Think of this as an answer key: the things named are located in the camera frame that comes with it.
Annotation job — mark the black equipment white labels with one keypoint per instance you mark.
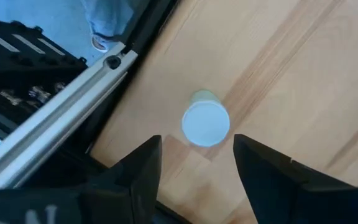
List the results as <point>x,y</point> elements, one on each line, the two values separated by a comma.
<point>20,77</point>

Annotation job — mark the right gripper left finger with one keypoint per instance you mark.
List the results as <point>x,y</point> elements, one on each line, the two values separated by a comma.
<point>138,180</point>

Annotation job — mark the small teal bottle white cap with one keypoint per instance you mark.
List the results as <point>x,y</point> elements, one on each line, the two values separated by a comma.
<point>205,123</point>

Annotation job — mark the aluminium frame rail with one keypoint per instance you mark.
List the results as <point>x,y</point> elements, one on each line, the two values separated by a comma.
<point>57,118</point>

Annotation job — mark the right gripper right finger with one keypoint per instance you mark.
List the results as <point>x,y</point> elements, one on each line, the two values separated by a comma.
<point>266,180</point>

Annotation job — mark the person's leg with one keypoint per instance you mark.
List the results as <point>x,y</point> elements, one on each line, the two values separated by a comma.
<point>110,18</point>

